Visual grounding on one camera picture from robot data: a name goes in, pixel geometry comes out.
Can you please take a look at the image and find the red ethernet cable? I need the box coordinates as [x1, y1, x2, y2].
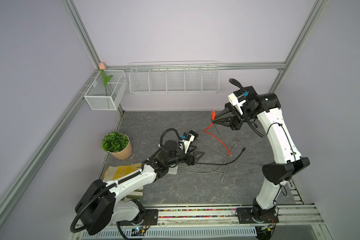
[202, 109, 232, 157]

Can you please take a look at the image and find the green potted plant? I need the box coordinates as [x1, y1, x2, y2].
[102, 132, 132, 160]

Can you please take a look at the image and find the black cable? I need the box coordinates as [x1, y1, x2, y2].
[194, 146, 247, 166]

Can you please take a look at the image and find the white network switch box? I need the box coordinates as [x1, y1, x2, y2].
[168, 166, 178, 175]

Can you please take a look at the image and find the white mesh wall basket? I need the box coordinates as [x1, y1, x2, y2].
[84, 70, 128, 111]

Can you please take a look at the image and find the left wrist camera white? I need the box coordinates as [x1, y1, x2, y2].
[179, 131, 199, 154]

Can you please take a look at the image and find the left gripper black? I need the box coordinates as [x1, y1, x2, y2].
[167, 145, 205, 167]

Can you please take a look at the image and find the yellow white work glove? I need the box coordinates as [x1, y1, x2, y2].
[103, 164, 144, 200]

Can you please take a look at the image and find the white wire wall shelf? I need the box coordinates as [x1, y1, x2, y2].
[129, 61, 220, 94]

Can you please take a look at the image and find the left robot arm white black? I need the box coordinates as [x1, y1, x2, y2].
[70, 141, 205, 235]

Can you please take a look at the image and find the pink tulip artificial flower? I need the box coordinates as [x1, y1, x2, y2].
[99, 63, 113, 96]

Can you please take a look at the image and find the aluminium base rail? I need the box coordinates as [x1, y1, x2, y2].
[71, 204, 325, 230]

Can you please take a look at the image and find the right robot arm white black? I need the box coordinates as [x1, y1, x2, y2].
[212, 79, 310, 223]

